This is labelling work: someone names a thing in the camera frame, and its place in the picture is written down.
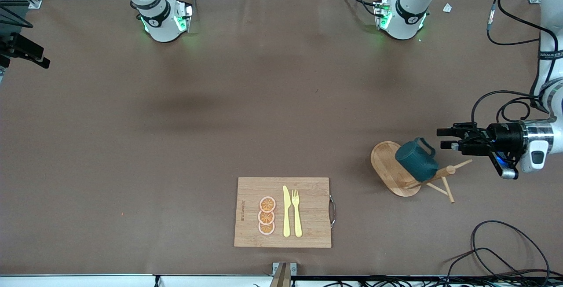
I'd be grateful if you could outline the dark teal cup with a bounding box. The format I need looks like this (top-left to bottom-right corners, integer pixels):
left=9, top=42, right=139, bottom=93
left=395, top=137, right=439, bottom=183

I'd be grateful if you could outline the wooden mug rack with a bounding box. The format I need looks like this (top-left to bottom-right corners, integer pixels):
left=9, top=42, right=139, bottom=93
left=369, top=141, right=473, bottom=204

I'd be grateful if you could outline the yellow plastic fork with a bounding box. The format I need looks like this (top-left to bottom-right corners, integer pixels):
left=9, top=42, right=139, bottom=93
left=292, top=189, right=303, bottom=238

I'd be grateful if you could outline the yellow plastic knife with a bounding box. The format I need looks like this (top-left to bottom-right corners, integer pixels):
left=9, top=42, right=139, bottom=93
left=282, top=185, right=292, bottom=238

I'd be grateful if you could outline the brown table cover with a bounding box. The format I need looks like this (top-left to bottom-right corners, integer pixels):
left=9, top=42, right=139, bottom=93
left=0, top=0, right=563, bottom=276

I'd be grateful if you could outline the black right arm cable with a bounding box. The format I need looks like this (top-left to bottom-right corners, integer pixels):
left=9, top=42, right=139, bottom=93
left=0, top=6, right=33, bottom=29

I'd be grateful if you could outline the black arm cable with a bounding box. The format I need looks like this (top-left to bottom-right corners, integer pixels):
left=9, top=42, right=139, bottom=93
left=0, top=6, right=33, bottom=29
left=471, top=0, right=550, bottom=125

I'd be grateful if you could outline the black looped cable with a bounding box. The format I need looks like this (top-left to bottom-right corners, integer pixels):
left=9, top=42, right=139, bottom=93
left=440, top=220, right=551, bottom=287

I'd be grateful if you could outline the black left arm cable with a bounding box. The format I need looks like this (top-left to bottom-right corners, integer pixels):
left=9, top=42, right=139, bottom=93
left=471, top=0, right=550, bottom=125

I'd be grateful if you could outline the wooden cutting board with handle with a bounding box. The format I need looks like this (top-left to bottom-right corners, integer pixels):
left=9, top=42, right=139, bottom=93
left=234, top=177, right=337, bottom=249

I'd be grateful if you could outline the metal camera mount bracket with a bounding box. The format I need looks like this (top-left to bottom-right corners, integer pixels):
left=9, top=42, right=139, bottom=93
left=269, top=261, right=297, bottom=287

